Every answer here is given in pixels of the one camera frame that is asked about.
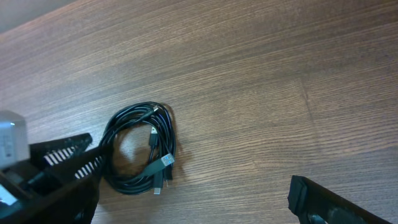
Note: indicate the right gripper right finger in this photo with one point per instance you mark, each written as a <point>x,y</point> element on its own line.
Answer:
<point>312,204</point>

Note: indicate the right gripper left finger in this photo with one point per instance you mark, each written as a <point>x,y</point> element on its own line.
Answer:
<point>64,193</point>

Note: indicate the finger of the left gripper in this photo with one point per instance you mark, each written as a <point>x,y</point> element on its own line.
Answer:
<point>51,153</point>

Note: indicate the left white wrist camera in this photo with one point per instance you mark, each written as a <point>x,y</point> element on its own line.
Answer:
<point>14,141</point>

